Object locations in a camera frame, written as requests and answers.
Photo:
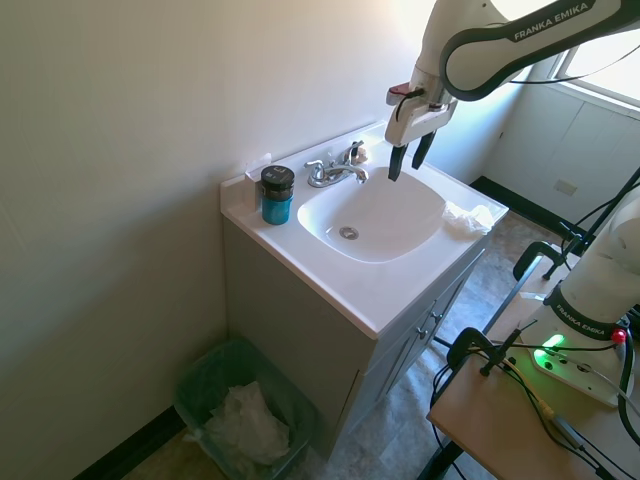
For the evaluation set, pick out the white paper waste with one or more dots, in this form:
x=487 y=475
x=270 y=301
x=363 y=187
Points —
x=250 y=425

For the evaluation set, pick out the grey vanity cabinet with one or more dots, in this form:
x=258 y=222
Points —
x=300 y=360

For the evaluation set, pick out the wrist camera with red mount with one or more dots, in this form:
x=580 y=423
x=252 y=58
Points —
x=399 y=92

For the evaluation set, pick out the black camera stand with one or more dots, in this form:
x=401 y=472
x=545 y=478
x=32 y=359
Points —
x=580 y=239

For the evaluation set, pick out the red round button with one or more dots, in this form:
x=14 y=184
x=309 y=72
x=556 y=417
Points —
x=620 y=336

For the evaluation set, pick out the beige seashell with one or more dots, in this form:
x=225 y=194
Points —
x=364 y=156

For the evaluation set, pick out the light wooden table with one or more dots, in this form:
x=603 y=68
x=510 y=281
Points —
x=475 y=415

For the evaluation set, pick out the white tissue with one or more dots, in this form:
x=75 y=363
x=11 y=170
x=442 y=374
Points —
x=467 y=220

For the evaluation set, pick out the silver cabinet knob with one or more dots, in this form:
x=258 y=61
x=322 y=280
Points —
x=436 y=317
x=423 y=333

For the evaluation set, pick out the green plastic trash bin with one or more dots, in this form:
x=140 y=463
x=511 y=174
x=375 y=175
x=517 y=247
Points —
x=300 y=415

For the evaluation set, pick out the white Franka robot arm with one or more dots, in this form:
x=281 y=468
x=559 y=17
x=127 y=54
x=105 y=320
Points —
x=435 y=30

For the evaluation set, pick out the white sink vanity cabinet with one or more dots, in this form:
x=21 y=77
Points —
x=350 y=300

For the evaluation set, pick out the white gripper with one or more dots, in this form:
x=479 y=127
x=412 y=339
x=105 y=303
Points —
x=415 y=120

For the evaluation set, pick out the teal jar with black lid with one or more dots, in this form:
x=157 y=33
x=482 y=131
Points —
x=276 y=205

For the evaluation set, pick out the chrome sink drain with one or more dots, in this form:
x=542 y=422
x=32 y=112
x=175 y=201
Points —
x=349 y=232

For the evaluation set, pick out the window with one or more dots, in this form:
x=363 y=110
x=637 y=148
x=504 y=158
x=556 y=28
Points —
x=610 y=75

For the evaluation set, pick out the white wall outlet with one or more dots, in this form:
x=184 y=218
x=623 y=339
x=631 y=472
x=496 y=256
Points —
x=566 y=187

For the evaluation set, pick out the black C-clamp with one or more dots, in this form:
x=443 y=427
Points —
x=457 y=345
x=522 y=260

